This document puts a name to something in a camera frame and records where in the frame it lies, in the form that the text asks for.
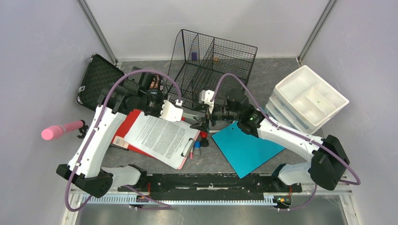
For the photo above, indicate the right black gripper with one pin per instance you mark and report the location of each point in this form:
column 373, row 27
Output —
column 202, row 126

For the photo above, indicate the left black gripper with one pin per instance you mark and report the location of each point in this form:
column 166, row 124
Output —
column 161, row 100

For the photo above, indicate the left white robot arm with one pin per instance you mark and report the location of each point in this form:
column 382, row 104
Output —
column 84, row 169

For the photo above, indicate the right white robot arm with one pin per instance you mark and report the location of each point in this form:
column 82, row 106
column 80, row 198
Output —
column 326, row 160

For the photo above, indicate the red chip stack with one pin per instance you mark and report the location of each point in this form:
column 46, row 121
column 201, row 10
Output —
column 156, row 83

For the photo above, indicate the pink clear clipboard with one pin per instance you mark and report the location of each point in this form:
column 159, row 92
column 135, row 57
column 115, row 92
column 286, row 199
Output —
column 186, row 144

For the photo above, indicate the red black stamp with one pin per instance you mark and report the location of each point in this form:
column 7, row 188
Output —
column 204, row 141

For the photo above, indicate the blue grey small cylinder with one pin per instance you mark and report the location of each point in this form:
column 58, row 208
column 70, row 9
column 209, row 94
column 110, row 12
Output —
column 197, row 149

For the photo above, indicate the white printed paper sheet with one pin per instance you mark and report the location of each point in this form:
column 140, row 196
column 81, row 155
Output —
column 160, row 136

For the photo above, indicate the pink pen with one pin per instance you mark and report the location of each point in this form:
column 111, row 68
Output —
column 192, row 152

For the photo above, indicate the black poker chip case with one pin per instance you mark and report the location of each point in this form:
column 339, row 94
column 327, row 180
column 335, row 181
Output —
column 101, row 74

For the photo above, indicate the red clipboard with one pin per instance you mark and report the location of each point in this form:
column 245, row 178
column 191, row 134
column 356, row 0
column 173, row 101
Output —
column 124, row 136

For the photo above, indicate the teal blue clipboard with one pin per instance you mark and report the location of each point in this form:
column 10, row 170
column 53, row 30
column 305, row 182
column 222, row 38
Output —
column 245, row 153

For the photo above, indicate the purple small block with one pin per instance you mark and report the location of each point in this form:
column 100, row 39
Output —
column 194, row 56

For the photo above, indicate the white plastic drawer organizer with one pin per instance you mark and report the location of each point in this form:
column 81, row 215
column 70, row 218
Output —
column 304, row 101

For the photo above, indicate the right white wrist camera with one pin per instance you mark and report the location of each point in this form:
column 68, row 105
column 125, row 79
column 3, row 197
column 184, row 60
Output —
column 207, row 97

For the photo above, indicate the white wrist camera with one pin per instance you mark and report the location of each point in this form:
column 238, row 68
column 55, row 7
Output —
column 207, row 97
column 170, row 112

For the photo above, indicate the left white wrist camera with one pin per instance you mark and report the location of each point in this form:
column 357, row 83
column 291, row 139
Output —
column 170, row 112

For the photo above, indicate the black wire mesh organizer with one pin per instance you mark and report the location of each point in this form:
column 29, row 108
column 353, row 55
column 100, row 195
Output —
column 204, row 74

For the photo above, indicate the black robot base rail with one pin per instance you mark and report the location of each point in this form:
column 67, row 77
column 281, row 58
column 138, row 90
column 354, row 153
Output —
column 211, row 186

